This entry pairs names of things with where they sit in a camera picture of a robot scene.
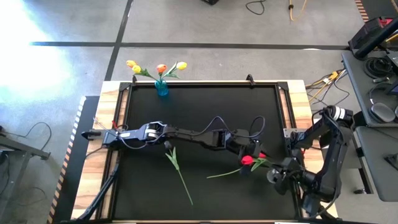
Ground black cable loop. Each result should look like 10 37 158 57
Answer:
245 0 267 16

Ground orange tulip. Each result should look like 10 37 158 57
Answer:
156 63 168 82

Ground black tulip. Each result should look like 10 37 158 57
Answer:
164 140 194 206

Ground black wedge object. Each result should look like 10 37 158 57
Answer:
384 152 398 171

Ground black bar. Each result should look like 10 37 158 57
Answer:
354 21 398 62

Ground thin black floor cable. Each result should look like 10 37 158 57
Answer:
6 121 53 150

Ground coiled black cable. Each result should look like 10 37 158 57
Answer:
363 56 395 79

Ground yellow tulip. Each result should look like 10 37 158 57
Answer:
162 61 189 81
132 64 158 81
126 59 158 81

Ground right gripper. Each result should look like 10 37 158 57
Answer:
269 157 312 196

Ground black mat striped edge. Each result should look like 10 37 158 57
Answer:
46 95 100 224

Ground black diagonal strut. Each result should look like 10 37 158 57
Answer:
76 155 122 222

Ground grey side desk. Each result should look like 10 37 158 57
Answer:
355 126 398 203
341 49 398 128

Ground orange yellow cable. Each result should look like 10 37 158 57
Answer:
287 0 308 22

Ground black and red case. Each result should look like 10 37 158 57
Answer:
348 16 394 50

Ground yellow cable bundle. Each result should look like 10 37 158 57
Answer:
306 70 348 103

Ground grey metal stand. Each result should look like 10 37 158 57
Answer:
0 126 52 224

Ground blue glass vase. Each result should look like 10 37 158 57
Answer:
154 79 170 97

